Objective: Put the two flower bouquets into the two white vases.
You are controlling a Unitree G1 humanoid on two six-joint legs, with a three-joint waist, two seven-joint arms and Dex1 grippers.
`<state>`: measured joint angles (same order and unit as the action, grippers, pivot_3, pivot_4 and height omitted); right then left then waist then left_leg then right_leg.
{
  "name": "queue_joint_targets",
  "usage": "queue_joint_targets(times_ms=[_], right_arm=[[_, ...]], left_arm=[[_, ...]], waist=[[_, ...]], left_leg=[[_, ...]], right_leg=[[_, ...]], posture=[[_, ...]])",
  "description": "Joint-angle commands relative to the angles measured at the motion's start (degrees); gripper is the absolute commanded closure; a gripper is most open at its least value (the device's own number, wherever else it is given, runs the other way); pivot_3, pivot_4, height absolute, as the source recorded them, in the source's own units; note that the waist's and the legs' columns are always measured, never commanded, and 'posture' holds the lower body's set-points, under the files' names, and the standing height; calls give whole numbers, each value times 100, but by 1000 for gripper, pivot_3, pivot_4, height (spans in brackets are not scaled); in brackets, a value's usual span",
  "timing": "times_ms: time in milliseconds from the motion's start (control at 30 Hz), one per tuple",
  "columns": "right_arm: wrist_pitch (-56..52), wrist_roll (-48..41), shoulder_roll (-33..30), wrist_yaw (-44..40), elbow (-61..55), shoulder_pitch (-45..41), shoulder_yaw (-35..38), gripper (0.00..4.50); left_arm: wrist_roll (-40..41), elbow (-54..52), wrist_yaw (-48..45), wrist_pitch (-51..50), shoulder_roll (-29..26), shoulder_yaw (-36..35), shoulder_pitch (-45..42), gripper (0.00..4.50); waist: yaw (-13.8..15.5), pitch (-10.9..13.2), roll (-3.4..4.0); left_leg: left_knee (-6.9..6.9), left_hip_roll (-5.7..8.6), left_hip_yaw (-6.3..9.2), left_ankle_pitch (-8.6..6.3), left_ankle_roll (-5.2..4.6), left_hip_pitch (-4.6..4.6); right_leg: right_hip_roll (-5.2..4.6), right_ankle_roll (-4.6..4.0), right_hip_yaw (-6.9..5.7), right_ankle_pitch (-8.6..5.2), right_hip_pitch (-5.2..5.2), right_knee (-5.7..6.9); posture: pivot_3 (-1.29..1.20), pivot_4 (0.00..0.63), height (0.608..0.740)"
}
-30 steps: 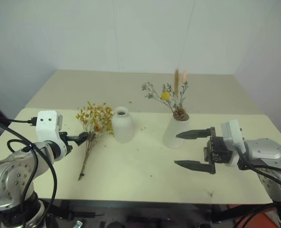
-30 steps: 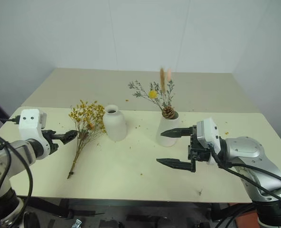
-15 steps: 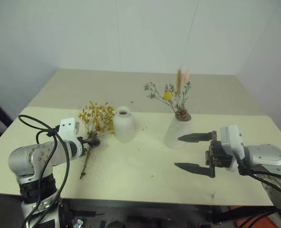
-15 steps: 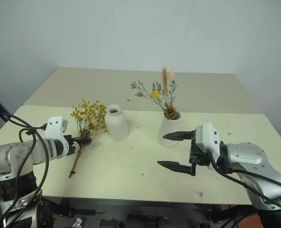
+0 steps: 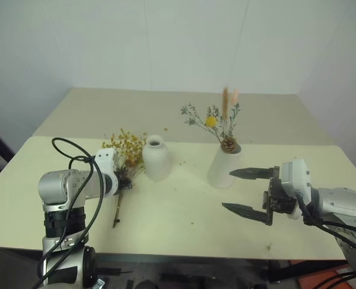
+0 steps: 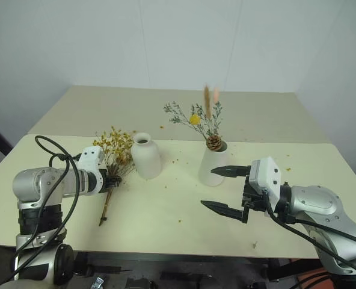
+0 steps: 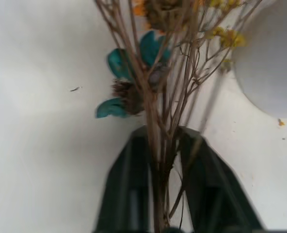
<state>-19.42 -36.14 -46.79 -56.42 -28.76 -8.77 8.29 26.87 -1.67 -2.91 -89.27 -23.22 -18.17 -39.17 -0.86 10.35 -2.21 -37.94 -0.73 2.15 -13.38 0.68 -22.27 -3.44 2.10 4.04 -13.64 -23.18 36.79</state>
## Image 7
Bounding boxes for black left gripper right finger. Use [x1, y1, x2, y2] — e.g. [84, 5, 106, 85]
[176, 127, 265, 231]

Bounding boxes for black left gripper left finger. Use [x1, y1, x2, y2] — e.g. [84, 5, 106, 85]
[93, 128, 159, 231]

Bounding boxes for dried flower bouquet teal blooms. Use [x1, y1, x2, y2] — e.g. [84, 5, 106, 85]
[94, 0, 255, 233]

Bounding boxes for white round vase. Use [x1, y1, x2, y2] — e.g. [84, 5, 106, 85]
[232, 0, 287, 119]

